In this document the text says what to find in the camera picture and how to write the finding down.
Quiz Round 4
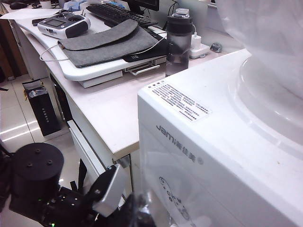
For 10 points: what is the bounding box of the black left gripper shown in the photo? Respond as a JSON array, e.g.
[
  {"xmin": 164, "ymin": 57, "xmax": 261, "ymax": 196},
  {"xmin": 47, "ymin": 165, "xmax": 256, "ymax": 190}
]
[{"xmin": 104, "ymin": 192, "xmax": 157, "ymax": 227}]

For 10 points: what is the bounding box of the clear plastic mug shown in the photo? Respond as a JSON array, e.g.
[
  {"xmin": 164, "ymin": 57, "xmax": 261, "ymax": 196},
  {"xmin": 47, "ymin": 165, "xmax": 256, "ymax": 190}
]
[{"xmin": 131, "ymin": 153, "xmax": 192, "ymax": 227}]

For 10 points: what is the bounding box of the white floor water dispenser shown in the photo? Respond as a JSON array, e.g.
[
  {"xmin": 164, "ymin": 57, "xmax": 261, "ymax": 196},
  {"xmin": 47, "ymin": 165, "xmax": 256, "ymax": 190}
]
[{"xmin": 137, "ymin": 48, "xmax": 303, "ymax": 227}]

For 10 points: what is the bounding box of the dark grey water bottle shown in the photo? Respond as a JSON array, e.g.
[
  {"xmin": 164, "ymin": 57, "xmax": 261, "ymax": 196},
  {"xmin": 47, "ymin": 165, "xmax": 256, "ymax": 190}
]
[{"xmin": 165, "ymin": 8, "xmax": 197, "ymax": 77}]

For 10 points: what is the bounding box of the plastic-wrapped clear water jug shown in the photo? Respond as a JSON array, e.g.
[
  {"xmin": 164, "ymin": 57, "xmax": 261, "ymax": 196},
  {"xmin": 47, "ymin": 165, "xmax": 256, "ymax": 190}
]
[{"xmin": 216, "ymin": 0, "xmax": 303, "ymax": 100}]

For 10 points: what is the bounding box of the black cardboard box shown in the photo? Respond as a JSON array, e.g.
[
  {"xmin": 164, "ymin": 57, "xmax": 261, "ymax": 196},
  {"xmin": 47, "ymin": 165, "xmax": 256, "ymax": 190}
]
[{"xmin": 22, "ymin": 79, "xmax": 62, "ymax": 137}]

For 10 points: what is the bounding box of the black laptop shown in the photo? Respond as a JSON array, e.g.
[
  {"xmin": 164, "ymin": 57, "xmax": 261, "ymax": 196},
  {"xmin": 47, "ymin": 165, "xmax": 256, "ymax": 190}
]
[{"xmin": 123, "ymin": 51, "xmax": 168, "ymax": 63}]

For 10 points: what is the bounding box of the grey felt laptop sleeve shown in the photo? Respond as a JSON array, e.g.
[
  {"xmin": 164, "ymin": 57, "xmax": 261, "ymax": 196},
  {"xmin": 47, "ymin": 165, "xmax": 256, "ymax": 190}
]
[{"xmin": 57, "ymin": 19, "xmax": 168, "ymax": 69}]

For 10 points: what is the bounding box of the white power strip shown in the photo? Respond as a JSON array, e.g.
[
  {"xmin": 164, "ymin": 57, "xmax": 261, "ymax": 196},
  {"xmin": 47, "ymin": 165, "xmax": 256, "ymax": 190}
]
[{"xmin": 189, "ymin": 44, "xmax": 210, "ymax": 60}]

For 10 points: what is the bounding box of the white plug charger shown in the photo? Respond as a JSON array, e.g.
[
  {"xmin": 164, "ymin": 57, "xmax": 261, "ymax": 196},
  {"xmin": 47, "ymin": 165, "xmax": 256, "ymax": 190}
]
[{"xmin": 190, "ymin": 33, "xmax": 202, "ymax": 49}]

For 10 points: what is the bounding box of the white radio control transmitter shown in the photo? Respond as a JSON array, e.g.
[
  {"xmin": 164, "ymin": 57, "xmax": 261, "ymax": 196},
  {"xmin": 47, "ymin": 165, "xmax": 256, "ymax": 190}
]
[{"xmin": 37, "ymin": 13, "xmax": 92, "ymax": 40}]

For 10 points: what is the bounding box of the black computer keyboard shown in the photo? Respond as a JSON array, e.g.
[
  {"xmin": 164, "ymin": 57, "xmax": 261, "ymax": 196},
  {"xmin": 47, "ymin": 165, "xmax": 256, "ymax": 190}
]
[{"xmin": 85, "ymin": 3, "xmax": 159, "ymax": 27}]

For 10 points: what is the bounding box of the black desktop monitor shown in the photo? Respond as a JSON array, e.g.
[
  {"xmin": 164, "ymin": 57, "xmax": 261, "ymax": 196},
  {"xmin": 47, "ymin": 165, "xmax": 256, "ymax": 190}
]
[{"xmin": 125, "ymin": 0, "xmax": 160, "ymax": 12}]

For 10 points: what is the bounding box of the white paper sheet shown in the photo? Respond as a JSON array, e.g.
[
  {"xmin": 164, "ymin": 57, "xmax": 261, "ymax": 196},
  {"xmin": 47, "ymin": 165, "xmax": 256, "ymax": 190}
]
[{"xmin": 0, "ymin": 8, "xmax": 60, "ymax": 20}]

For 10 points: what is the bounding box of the black computer mouse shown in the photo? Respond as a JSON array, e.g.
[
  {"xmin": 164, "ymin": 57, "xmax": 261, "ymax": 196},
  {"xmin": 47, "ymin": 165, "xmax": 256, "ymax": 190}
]
[{"xmin": 9, "ymin": 1, "xmax": 28, "ymax": 10}]

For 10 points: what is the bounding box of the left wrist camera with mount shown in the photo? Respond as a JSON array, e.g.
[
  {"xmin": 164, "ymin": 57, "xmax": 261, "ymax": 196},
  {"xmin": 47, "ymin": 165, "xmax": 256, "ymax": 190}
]
[{"xmin": 85, "ymin": 164, "xmax": 128, "ymax": 218}]

